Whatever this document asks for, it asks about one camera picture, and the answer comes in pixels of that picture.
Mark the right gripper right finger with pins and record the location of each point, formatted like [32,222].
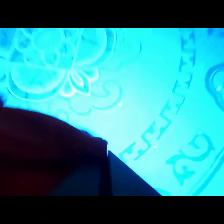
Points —
[126,181]

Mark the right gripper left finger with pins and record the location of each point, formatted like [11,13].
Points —
[87,181]

